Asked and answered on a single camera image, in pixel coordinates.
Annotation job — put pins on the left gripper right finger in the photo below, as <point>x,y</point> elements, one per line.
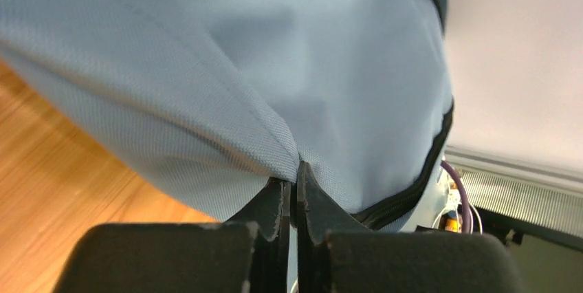
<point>317,215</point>

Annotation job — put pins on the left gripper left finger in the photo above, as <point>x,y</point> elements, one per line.
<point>269,212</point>

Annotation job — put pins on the blue fabric backpack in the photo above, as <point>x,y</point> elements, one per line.
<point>206,99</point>

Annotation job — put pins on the aluminium frame rail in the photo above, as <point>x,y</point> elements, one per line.
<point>544,196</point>

